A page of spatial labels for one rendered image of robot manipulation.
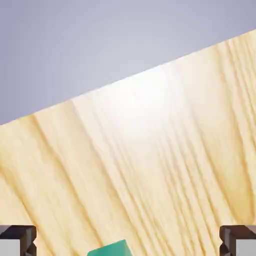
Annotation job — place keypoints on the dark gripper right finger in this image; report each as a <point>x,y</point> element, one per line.
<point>230,238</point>

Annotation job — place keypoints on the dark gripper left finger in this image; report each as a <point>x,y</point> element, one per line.
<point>25,238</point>

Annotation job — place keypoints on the small green cube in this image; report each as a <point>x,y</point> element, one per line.
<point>112,250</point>

